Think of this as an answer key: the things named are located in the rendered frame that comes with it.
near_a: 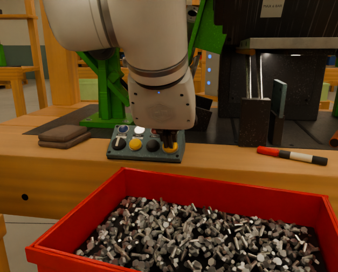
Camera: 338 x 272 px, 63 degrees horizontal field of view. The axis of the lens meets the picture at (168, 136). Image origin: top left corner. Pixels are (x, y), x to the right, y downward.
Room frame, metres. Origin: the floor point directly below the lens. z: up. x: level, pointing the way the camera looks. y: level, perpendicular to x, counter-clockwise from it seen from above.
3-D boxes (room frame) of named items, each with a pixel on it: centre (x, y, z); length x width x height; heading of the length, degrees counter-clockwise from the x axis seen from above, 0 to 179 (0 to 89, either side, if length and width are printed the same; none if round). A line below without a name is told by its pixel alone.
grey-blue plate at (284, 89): (0.64, -0.25, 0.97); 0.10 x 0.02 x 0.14; 171
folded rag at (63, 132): (0.62, 0.25, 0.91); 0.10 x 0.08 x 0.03; 162
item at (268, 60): (0.93, -0.32, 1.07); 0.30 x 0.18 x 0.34; 81
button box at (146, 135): (0.54, 0.04, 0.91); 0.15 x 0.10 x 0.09; 81
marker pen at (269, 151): (0.51, -0.24, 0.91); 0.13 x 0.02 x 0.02; 58
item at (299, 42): (0.70, -0.25, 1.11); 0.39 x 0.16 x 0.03; 171
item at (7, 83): (8.72, 5.10, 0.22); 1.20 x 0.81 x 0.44; 1
